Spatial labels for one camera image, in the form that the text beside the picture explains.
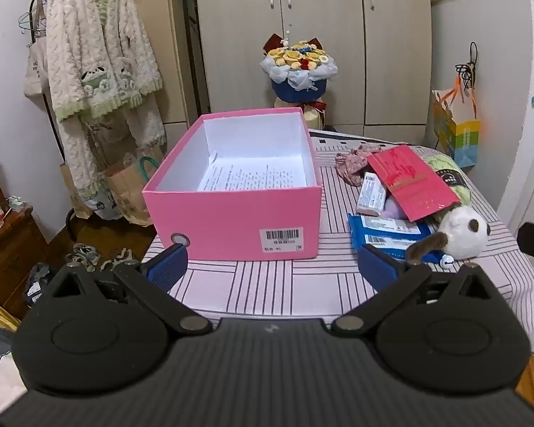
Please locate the wooden side cabinet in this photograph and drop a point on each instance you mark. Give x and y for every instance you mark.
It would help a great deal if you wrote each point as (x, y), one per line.
(13, 253)

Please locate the pink cardboard box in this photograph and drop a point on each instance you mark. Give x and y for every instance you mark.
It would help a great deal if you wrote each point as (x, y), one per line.
(231, 218)

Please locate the grey wooden wardrobe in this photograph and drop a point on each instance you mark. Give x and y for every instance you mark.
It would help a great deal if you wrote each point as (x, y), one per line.
(382, 53)

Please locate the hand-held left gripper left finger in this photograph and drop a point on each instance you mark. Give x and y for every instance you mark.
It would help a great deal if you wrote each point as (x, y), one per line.
(167, 264)

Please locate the dark plastic bag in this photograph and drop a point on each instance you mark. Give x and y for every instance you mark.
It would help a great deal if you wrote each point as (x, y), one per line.
(38, 282)

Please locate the beige cabinet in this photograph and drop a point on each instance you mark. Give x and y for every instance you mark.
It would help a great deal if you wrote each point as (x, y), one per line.
(160, 53)

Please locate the light green yarn ball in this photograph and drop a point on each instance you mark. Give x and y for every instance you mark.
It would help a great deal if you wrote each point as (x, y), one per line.
(440, 162)

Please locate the cream fluffy pajama top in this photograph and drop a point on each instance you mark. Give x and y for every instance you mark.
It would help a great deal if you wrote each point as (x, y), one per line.
(93, 53)

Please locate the printed paper sheet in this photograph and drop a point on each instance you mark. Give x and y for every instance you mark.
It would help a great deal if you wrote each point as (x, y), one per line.
(249, 178)

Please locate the cream fluffy pajama pants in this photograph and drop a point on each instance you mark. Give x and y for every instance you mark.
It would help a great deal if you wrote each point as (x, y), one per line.
(138, 124)

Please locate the yellow flower bouquet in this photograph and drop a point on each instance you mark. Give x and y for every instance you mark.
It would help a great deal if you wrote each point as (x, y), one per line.
(296, 84)

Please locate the patterned grey slipper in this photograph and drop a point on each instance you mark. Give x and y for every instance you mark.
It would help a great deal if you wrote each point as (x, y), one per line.
(82, 253)
(122, 258)

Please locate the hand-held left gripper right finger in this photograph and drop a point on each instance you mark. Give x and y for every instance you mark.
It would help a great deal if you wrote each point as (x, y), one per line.
(378, 267)

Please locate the blue wipes packet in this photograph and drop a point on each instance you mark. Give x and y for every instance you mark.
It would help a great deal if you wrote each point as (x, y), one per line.
(382, 231)

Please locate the colourful paper gift bag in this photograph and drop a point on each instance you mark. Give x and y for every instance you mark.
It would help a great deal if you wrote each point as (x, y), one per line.
(465, 142)

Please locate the white plush dog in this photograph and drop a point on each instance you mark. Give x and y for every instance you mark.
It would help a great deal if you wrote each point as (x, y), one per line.
(460, 231)

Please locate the small white box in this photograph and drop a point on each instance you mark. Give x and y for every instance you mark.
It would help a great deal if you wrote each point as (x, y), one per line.
(370, 195)

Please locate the striped tablecloth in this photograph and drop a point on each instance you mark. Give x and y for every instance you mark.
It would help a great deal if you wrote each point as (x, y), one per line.
(271, 284)

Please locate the cream tote bag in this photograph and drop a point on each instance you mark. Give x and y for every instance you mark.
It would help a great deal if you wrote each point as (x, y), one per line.
(34, 75)

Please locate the black clothes rack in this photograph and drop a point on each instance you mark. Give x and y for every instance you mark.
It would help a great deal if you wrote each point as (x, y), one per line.
(190, 31)

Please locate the pink floral cloth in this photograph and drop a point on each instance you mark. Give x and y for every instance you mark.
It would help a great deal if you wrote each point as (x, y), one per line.
(351, 164)

